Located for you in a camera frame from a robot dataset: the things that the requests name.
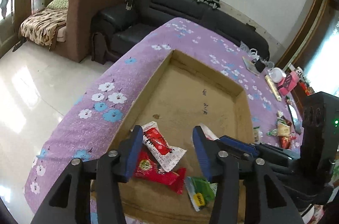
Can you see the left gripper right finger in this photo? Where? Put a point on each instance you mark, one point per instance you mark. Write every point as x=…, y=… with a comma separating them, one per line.
x=266, y=200

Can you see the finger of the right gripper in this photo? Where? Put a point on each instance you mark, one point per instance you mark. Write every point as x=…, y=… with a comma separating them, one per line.
x=270, y=152
x=239, y=147

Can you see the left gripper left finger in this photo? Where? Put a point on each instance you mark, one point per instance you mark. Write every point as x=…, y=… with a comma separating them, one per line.
x=68, y=200

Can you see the green white snack packet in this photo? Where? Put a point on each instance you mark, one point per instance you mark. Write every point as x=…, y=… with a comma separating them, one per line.
x=200, y=192

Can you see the white red snack packet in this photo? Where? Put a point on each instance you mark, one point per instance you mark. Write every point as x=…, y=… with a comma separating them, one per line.
x=167, y=156

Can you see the red snack packet yellow logo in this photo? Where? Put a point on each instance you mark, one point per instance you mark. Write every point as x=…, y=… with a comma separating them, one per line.
x=148, y=168

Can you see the red gold snack packet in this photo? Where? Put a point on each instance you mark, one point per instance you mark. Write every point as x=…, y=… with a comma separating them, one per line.
x=285, y=142

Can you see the green white wafer packet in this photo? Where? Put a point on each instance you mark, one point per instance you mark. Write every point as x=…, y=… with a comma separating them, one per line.
x=283, y=126

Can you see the black smartphone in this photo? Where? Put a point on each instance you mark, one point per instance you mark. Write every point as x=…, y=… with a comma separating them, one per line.
x=295, y=120

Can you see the long cream snack bar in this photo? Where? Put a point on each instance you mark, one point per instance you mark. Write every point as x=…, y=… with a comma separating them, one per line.
x=273, y=88

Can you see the purple floral tablecloth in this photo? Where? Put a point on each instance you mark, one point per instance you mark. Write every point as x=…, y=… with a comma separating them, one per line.
x=89, y=127

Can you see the pink box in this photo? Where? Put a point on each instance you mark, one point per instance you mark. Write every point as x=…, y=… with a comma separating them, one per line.
x=288, y=83

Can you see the black small object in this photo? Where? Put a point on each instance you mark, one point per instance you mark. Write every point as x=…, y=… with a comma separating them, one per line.
x=259, y=65

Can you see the shallow cardboard box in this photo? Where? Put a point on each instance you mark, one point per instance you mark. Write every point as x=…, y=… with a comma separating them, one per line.
x=181, y=94

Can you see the black clip gadget on sofa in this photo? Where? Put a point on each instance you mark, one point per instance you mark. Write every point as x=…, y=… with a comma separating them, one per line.
x=215, y=4

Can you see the black leather sofa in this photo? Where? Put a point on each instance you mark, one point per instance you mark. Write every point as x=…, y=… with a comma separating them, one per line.
x=119, y=28

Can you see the leopard print blanket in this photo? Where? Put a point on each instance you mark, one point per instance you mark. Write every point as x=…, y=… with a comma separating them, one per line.
x=42, y=27

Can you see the green pillow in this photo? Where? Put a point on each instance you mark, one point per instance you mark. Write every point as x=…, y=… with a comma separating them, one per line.
x=58, y=4

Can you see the brown fabric armchair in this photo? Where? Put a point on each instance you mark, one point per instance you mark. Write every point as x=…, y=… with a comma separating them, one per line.
x=77, y=33

